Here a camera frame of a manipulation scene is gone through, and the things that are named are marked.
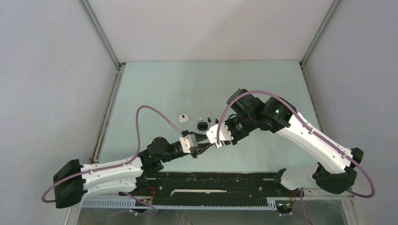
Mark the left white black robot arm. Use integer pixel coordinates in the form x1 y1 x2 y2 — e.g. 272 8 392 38
53 132 216 209

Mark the black earbud charging case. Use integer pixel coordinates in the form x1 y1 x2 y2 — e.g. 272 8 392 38
197 122 208 131

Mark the aluminium rail frame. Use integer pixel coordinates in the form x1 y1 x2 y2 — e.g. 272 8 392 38
67 188 361 225

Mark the white earbud charging case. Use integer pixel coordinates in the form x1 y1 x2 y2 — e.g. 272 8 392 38
178 114 190 123

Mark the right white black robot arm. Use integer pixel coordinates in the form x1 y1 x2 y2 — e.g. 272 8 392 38
222 89 364 196

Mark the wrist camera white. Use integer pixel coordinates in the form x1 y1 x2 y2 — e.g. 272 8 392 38
179 134 198 153
206 122 234 149

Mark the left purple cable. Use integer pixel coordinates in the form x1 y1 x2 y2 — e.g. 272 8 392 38
41 105 190 217

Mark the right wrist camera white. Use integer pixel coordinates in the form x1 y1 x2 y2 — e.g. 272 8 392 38
206 122 234 149

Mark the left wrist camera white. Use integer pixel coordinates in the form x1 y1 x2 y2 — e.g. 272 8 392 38
179 134 198 153

